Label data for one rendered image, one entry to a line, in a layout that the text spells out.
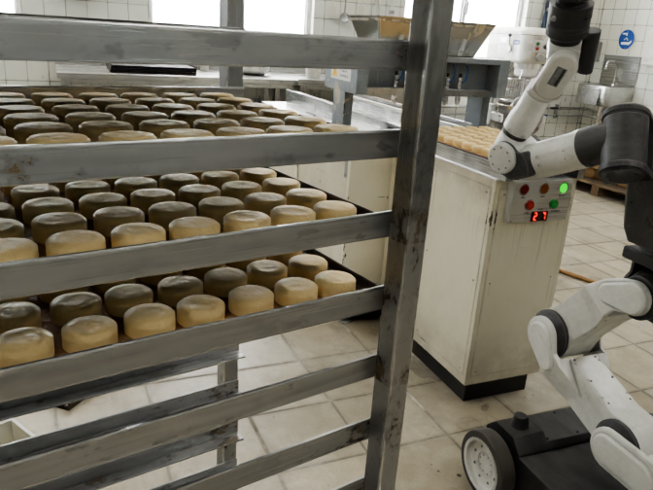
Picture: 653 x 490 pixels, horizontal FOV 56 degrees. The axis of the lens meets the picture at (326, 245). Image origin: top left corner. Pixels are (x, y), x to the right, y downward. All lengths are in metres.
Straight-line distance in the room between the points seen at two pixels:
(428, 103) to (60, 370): 0.43
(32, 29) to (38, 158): 0.09
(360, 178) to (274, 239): 1.97
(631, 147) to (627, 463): 0.79
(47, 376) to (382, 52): 0.43
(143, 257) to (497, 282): 1.73
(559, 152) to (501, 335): 0.96
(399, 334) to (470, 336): 1.51
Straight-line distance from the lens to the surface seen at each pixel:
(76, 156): 0.52
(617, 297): 1.69
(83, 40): 0.51
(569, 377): 1.89
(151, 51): 0.53
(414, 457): 2.08
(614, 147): 1.42
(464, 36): 2.78
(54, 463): 0.63
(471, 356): 2.26
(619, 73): 7.32
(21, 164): 0.52
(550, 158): 1.52
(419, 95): 0.65
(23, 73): 5.34
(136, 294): 0.69
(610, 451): 1.80
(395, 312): 0.71
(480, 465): 1.97
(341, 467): 2.00
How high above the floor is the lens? 1.25
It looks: 19 degrees down
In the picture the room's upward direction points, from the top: 4 degrees clockwise
